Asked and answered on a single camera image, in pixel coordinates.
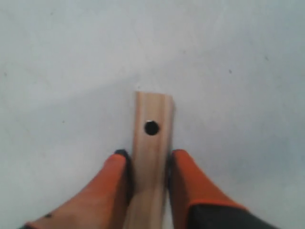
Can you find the wooden stick with holes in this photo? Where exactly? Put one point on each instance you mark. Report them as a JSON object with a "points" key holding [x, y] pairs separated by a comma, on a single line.
{"points": [[151, 145]]}

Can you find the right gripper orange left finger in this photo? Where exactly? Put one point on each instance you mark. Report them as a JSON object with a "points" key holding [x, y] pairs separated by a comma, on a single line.
{"points": [[102, 204]]}

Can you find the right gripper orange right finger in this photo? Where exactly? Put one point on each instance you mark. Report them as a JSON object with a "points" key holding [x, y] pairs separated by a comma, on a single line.
{"points": [[197, 203]]}

